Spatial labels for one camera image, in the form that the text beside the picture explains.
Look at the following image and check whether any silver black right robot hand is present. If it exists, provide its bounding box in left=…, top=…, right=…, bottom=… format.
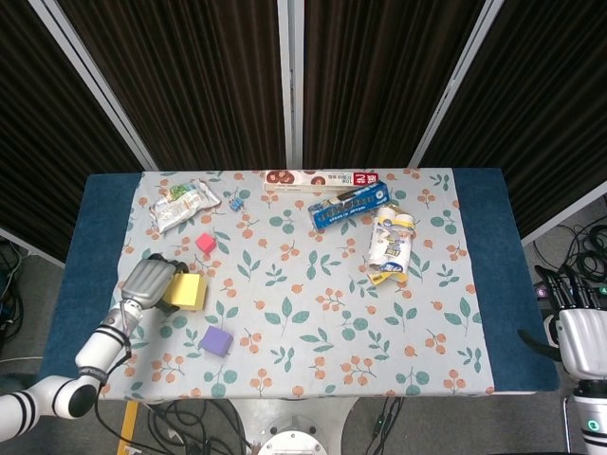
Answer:
left=516, top=264, right=607, bottom=380

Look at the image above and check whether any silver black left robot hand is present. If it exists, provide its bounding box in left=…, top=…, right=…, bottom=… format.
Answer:
left=121, top=253, right=190, bottom=314

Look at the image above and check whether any large yellow cube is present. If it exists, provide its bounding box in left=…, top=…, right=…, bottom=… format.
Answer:
left=162, top=271, right=209, bottom=313

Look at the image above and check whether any purple foam block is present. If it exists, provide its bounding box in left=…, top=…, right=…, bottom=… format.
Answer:
left=198, top=325, right=234, bottom=356

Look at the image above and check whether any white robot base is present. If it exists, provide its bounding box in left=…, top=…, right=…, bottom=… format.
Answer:
left=258, top=428, right=329, bottom=455

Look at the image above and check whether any silver snack bag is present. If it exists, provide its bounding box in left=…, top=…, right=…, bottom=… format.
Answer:
left=149, top=178, right=223, bottom=235

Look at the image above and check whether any blue table cover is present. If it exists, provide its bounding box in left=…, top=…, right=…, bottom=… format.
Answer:
left=38, top=168, right=560, bottom=402

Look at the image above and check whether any yellow floor tape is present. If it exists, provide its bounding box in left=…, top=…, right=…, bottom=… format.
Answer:
left=117, top=401, right=139, bottom=455

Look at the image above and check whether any floral tablecloth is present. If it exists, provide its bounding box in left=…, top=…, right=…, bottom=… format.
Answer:
left=89, top=168, right=497, bottom=402

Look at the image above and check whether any dark fabric partition panel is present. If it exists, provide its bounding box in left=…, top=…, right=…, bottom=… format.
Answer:
left=291, top=0, right=494, bottom=170
left=0, top=0, right=157, bottom=269
left=412, top=0, right=607, bottom=246
left=28, top=0, right=298, bottom=173

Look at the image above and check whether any white wrap box red label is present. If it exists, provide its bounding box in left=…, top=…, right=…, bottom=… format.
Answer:
left=263, top=169, right=382, bottom=194

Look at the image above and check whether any white-yellow snack bag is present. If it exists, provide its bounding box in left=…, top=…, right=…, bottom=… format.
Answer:
left=363, top=203, right=417, bottom=287

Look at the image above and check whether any blue wrap box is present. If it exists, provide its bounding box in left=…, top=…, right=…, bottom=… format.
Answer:
left=307, top=180, right=393, bottom=232

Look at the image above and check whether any black cable bundle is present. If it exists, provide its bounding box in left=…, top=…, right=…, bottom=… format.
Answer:
left=0, top=239, right=28, bottom=345
left=534, top=220, right=607, bottom=285
left=94, top=398, right=255, bottom=455

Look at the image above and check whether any black cable green light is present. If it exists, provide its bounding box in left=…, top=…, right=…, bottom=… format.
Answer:
left=363, top=396, right=405, bottom=455

